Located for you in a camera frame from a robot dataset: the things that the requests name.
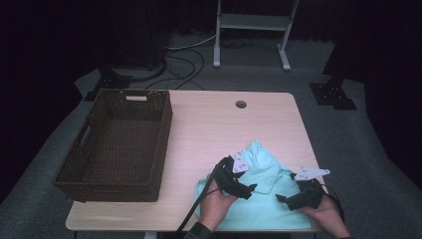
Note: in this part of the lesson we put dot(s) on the mint green t-shirt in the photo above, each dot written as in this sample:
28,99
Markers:
265,212

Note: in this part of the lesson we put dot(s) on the white metal stand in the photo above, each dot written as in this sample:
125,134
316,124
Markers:
252,21

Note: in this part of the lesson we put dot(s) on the person's left hand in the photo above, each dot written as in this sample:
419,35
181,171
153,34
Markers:
215,209

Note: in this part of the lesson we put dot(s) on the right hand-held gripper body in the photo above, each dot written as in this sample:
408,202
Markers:
310,194

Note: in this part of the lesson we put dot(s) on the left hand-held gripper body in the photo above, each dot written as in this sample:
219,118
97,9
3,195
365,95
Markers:
229,181

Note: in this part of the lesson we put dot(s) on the brown wicker basket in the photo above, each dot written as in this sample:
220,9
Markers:
126,139

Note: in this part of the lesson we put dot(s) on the person's right hand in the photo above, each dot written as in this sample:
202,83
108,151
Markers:
326,215

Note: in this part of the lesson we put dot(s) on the black stand base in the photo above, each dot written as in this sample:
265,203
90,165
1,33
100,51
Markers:
111,81
331,96

